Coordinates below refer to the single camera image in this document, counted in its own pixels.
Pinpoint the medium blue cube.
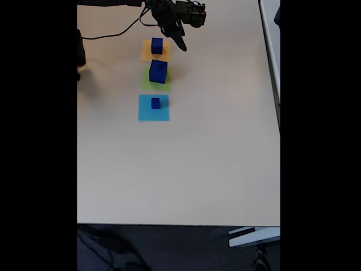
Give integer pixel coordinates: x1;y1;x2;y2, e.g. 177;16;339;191
151;37;164;55

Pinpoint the large blue cube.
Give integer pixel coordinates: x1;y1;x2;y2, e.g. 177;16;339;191
148;59;169;85

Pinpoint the orange paper square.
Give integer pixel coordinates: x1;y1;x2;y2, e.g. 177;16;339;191
141;39;171;63

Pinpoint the green paper square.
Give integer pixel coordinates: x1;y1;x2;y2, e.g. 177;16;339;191
140;66;172;91

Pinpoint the light blue paper square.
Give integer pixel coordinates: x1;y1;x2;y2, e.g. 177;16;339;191
138;94;171;122

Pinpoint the white neighbouring table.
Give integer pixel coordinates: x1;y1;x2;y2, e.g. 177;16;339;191
258;0;281;133

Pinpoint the white table foot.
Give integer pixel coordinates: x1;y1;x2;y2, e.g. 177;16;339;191
228;226;281;248

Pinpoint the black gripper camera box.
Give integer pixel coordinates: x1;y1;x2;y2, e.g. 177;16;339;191
176;0;208;29

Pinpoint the black floor cable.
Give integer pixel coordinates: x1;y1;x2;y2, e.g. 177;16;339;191
77;225;150;271
252;244;272;271

